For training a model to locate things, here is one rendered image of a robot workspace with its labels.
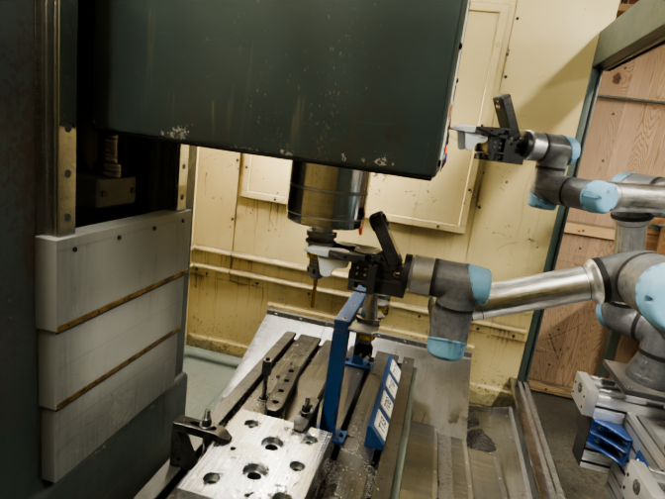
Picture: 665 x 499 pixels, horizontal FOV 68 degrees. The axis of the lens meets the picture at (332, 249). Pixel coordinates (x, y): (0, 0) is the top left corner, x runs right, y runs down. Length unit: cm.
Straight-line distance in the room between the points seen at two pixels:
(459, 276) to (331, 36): 48
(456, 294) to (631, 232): 89
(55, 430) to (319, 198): 69
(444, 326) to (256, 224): 132
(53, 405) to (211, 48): 74
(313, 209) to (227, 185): 128
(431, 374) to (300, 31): 147
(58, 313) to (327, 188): 55
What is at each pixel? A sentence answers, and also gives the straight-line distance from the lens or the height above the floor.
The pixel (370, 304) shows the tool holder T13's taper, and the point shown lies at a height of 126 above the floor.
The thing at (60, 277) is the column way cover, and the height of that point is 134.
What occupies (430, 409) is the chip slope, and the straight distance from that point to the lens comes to 193.
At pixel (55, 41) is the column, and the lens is 99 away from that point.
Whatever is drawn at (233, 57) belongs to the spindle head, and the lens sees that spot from 92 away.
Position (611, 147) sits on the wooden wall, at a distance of 378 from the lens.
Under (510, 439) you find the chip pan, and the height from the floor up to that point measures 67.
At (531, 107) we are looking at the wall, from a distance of 198.
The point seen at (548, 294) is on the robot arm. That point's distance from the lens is 112.
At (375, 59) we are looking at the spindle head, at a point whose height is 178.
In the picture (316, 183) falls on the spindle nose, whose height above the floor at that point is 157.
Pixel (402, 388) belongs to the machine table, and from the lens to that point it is 165.
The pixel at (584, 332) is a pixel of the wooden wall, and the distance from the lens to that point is 398.
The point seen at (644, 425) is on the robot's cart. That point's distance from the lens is 180.
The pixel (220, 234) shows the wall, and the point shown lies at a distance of 222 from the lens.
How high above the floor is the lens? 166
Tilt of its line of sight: 13 degrees down
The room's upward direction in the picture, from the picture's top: 8 degrees clockwise
